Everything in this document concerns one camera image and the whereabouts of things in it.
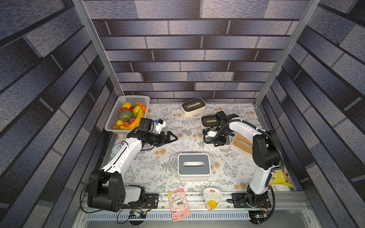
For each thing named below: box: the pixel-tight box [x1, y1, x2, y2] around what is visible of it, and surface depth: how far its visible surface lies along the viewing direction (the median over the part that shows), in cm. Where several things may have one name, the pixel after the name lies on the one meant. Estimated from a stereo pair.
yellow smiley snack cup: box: [203, 187, 223, 212], surface depth 68 cm
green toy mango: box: [118, 109, 134, 123], surface depth 103 cm
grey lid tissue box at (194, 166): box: [177, 152, 212, 182], surface depth 78 cm
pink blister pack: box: [167, 187, 192, 222], surface depth 73 cm
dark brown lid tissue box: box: [181, 97, 207, 117], surface depth 113 cm
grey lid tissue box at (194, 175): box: [177, 171, 212, 182], surface depth 77 cm
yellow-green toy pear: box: [132, 104, 142, 118], surface depth 106 cm
